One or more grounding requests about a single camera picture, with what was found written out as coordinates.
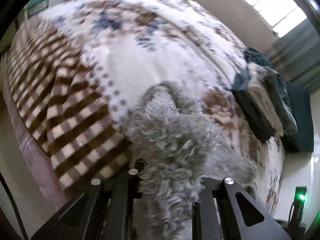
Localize dark green folded garment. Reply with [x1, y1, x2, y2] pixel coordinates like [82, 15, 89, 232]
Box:
[231, 47, 297, 143]

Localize green lit device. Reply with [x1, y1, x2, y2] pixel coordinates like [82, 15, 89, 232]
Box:
[287, 186, 319, 240]

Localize floral fleece blanket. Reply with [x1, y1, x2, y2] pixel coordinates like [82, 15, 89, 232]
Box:
[1, 0, 284, 212]

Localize black cable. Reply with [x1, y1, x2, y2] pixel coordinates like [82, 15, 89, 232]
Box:
[0, 172, 29, 240]

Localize grey fluffy pants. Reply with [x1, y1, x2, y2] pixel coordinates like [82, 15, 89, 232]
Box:
[126, 81, 257, 239]

